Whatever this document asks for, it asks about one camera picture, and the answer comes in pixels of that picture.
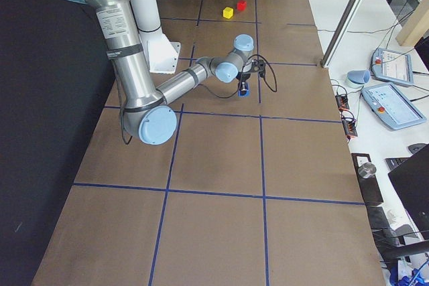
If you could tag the near teach pendant tablet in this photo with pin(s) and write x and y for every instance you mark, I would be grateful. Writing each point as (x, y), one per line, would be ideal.
(392, 107)

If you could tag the black laptop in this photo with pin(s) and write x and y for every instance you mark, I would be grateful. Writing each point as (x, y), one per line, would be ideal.
(410, 181)

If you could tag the red wooden cube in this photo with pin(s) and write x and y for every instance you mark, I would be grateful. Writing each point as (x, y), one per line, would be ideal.
(241, 5)

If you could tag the orange black connector strip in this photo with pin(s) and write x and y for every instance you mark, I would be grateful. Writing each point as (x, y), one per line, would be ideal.
(342, 102)

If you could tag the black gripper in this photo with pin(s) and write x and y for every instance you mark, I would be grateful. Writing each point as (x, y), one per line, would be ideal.
(245, 77)

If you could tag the black computer mouse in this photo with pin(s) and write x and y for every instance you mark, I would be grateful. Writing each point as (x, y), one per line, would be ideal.
(414, 148)

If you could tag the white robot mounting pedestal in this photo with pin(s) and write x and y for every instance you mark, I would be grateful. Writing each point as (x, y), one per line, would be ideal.
(160, 53)

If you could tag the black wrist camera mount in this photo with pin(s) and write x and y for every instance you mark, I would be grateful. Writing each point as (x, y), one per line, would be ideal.
(258, 66)

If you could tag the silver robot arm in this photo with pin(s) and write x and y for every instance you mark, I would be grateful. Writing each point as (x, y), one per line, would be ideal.
(137, 47)

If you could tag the yellow wooden cube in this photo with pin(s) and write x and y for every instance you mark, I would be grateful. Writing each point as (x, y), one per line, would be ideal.
(228, 12)

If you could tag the teach pendant tablet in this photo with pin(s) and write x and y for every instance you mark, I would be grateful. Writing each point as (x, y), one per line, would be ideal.
(392, 107)
(392, 66)

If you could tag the far teach pendant tablet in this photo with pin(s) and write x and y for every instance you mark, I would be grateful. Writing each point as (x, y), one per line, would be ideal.
(392, 66)

